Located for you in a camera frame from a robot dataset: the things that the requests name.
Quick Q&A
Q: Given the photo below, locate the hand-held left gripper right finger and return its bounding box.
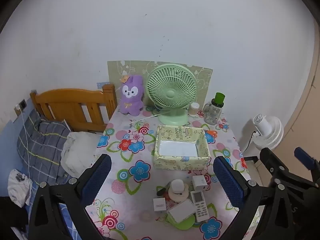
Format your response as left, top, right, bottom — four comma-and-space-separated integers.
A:
213, 156, 294, 240

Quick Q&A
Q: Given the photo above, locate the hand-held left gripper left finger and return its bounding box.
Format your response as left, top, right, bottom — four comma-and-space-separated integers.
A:
28, 154, 112, 240

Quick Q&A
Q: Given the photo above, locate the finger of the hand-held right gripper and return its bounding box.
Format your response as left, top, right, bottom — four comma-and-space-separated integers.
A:
294, 147, 320, 173
259, 147, 320, 188

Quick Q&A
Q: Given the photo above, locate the white remote control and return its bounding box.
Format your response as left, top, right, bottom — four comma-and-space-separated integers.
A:
190, 191, 210, 222

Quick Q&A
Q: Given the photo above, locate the round cream bear-ear box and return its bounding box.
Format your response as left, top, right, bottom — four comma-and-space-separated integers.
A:
168, 179, 189, 203

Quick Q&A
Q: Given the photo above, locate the small white labelled box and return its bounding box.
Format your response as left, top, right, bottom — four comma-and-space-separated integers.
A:
153, 198, 167, 212

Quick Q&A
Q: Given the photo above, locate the yellow patterned storage box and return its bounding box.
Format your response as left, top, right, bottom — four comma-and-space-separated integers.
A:
152, 124, 211, 172

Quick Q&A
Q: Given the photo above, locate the floral tablecloth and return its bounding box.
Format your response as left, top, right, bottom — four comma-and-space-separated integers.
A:
85, 104, 265, 240

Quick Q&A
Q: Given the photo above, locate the white charger cube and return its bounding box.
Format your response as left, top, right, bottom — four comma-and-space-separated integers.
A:
192, 175, 208, 192

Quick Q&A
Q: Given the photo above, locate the white crumpled cloth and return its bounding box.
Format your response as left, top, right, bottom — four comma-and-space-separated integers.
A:
61, 131, 103, 178

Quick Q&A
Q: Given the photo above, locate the white standing fan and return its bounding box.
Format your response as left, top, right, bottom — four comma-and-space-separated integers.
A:
251, 114, 284, 152

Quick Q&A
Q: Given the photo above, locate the grey plaid pillow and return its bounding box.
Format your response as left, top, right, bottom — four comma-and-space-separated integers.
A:
17, 110, 73, 180

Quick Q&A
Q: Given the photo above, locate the glass jar mug green lid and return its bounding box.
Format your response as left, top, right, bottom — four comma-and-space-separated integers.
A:
202, 92, 225, 125

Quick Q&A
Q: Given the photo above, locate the cotton swab container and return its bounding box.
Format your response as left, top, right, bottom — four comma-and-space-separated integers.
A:
188, 102, 200, 117

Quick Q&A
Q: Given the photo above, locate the white and black cloth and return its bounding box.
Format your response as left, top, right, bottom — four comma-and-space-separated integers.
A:
7, 169, 32, 207

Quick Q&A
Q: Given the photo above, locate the purple plush toy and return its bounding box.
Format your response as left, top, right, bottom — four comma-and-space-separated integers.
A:
117, 74, 145, 116

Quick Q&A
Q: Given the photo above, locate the wooden bed headboard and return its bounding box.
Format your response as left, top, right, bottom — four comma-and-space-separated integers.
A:
30, 84, 118, 133

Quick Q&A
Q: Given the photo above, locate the green desk fan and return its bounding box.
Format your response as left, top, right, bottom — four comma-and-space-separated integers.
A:
146, 64, 197, 126

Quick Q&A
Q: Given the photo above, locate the black fan power cable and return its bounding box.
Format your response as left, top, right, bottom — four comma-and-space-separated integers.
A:
244, 130, 258, 153

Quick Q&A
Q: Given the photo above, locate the white desk fan cable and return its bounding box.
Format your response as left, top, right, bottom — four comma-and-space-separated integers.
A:
139, 114, 160, 122

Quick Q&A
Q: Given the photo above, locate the thin white charging cable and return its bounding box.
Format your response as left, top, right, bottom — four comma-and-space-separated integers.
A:
19, 107, 33, 183

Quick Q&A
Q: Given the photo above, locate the wall socket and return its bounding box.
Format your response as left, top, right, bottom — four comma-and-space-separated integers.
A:
15, 99, 27, 113

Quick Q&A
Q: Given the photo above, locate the green patterned wall mat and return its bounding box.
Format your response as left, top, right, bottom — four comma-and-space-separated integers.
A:
107, 60, 213, 98

